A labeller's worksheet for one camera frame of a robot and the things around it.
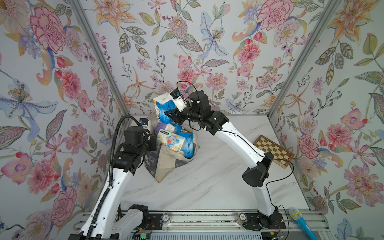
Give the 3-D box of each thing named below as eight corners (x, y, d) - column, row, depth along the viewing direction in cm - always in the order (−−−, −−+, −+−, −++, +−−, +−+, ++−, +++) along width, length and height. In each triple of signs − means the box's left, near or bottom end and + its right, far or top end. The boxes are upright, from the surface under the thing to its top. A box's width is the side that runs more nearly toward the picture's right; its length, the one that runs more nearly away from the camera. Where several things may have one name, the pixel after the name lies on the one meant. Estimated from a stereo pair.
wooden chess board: (251, 146, 105) (252, 143, 102) (259, 137, 111) (261, 134, 108) (283, 169, 95) (286, 166, 92) (291, 157, 100) (294, 154, 97)
